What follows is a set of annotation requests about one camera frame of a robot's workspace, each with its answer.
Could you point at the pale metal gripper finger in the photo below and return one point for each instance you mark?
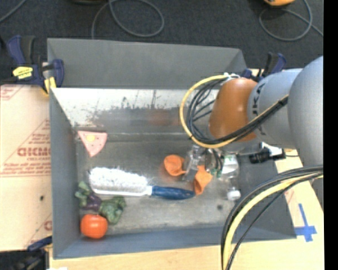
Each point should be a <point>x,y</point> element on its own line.
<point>191,173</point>
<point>193,156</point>

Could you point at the orange cloth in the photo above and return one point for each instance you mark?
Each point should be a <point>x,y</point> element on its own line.
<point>173,165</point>

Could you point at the clear plastic bottle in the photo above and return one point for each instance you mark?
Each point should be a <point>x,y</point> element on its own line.
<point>231,168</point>

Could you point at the grey metal bin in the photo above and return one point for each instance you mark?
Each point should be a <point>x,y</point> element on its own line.
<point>146,212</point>

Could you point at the green toy broccoli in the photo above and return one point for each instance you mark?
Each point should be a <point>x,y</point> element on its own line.
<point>112,209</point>

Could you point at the pink triangular toy slice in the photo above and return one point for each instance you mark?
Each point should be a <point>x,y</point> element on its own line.
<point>92,143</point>

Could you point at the purple and green toy vegetable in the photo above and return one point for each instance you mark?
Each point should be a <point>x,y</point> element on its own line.
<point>88,200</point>

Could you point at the orange toy tomato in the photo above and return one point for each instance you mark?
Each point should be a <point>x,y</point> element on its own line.
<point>93,226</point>

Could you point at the brown cardboard board, red print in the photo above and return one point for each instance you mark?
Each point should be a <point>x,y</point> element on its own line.
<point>22,156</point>

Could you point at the black cylinder on white bracket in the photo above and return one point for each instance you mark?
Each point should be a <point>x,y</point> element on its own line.
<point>259,157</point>

